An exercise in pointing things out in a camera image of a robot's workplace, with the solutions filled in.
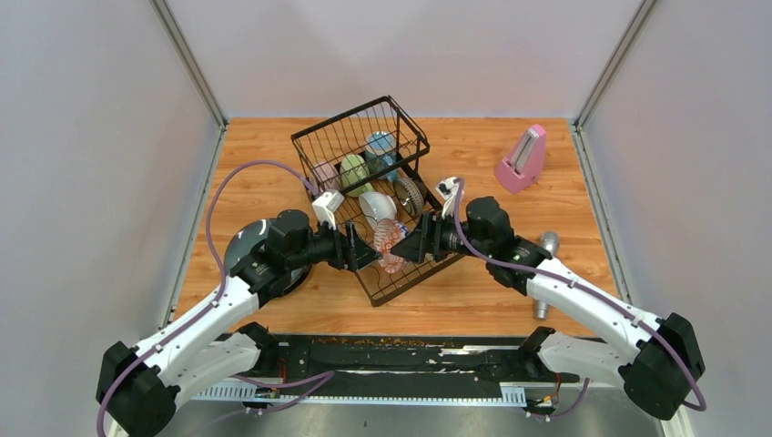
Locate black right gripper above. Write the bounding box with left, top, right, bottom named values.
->
left=391, top=207, right=492, bottom=264

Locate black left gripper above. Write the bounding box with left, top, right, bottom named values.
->
left=287, top=214, right=382, bottom=272

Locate red and blue patterned bowl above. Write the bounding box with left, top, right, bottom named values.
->
left=373, top=218, right=409, bottom=274

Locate white zigzag ceramic bowl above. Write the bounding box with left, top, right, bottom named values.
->
left=358, top=191, right=397, bottom=229

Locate patterned ceramic bowl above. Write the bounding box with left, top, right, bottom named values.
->
left=392, top=177, right=425, bottom=218

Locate blue-grey ceramic plate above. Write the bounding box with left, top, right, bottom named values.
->
left=224, top=218, right=311, bottom=297

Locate light green mug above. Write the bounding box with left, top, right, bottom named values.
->
left=340, top=154, right=375, bottom=198

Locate pink ceramic mug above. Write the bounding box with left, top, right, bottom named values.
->
left=310, top=161, right=340, bottom=192

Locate blue butterfly mug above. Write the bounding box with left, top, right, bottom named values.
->
left=365, top=131, right=397, bottom=175

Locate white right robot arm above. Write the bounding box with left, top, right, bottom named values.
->
left=390, top=197, right=707, bottom=421

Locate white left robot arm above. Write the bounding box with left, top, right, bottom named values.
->
left=96, top=209, right=381, bottom=436

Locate pink metronome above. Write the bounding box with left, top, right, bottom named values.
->
left=493, top=124, right=547, bottom=194

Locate silver microphone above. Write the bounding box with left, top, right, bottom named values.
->
left=532, top=231, right=561, bottom=320

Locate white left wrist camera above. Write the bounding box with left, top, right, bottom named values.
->
left=311, top=189, right=344, bottom=230

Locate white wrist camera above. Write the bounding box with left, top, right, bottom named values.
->
left=311, top=189, right=344, bottom=230
left=435, top=177, right=464, bottom=219

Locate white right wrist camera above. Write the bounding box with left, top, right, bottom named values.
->
left=435, top=177, right=464, bottom=219

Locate black wire dish rack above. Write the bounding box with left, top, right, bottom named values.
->
left=290, top=96, right=460, bottom=307

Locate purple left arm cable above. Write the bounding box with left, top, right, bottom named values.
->
left=96, top=160, right=320, bottom=437

